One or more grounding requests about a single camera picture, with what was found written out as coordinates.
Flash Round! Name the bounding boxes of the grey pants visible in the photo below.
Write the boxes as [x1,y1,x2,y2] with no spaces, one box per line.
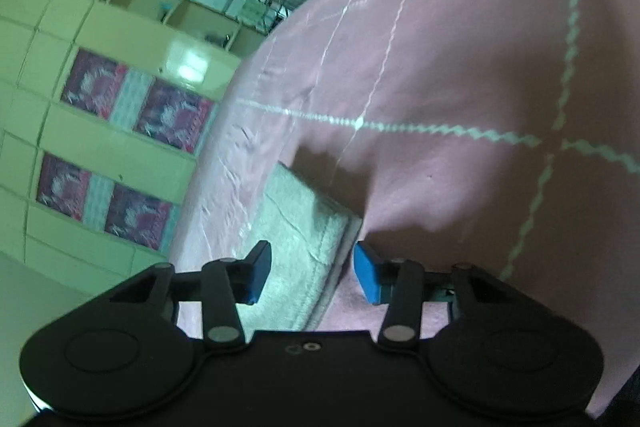
[238,161,365,334]

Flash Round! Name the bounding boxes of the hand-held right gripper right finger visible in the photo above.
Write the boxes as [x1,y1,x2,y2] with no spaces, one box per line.
[353,241,512,354]

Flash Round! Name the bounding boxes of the wall poster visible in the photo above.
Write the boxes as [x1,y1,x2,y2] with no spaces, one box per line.
[60,48,130,120]
[135,79,216,154]

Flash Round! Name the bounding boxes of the cream corner shelf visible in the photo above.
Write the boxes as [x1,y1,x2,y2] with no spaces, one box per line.
[97,0,268,60]

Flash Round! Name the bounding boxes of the metal stair railing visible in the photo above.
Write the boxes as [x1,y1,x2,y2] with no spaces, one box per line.
[235,0,306,35]

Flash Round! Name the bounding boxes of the cream wardrobe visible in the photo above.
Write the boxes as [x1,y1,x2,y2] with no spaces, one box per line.
[0,0,247,269]

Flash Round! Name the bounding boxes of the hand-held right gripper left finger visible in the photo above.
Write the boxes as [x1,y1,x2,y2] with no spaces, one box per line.
[107,240,273,354]

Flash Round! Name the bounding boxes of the pink checked bedsheet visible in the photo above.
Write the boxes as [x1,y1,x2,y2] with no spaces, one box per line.
[167,0,640,424]

